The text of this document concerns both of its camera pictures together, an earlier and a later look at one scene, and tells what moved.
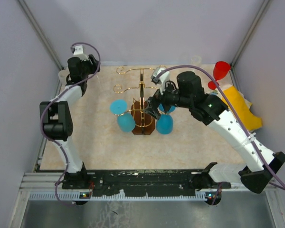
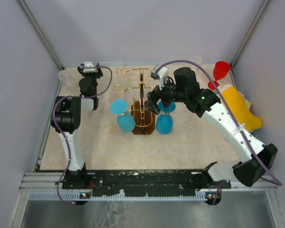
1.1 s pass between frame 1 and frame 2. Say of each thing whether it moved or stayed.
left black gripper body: moved
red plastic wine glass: stayed
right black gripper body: stayed
